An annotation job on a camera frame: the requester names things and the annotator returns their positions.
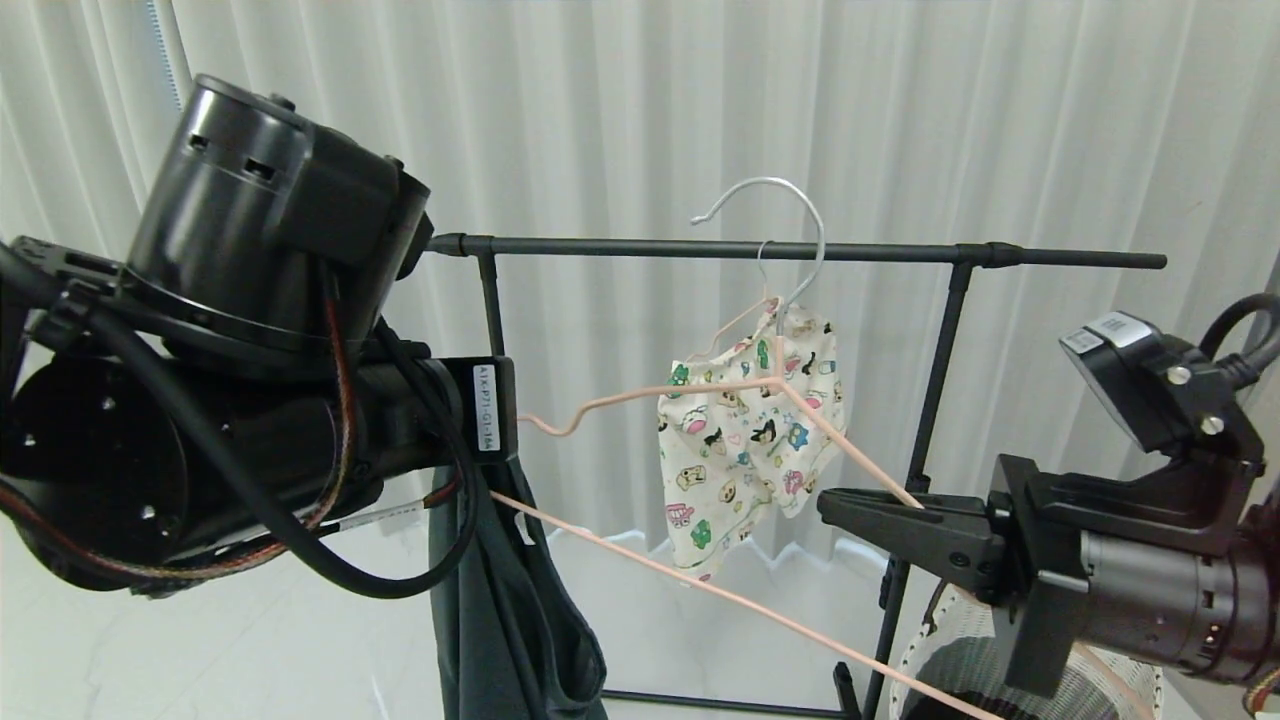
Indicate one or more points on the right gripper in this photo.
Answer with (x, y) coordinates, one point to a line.
(1150, 590)

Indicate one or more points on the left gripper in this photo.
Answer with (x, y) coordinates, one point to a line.
(440, 420)

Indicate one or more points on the cream printed shorts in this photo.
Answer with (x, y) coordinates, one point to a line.
(740, 450)

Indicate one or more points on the pink clothes hanger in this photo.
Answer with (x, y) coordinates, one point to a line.
(778, 375)
(764, 270)

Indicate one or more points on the dark grey garment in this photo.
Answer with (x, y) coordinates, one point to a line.
(500, 620)

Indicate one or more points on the white laundry basket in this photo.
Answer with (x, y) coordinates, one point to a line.
(960, 640)

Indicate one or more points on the black clothes rack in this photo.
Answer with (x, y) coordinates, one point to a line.
(650, 247)

